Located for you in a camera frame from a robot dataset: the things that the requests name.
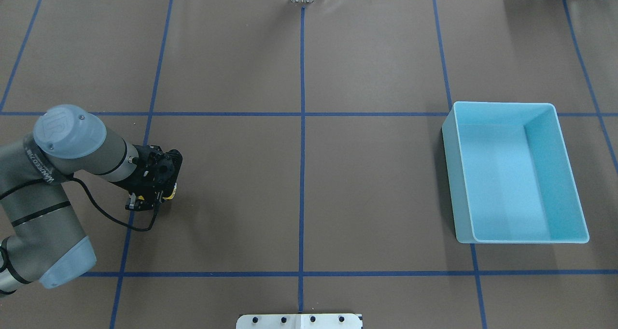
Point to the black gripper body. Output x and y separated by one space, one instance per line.
143 185

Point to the yellow beetle toy car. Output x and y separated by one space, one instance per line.
169 192

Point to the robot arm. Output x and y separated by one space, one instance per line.
49 244

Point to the white mounting plate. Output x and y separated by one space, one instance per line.
301 321

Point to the light blue plastic bin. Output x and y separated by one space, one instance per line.
510 177

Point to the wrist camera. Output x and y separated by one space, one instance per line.
137 203

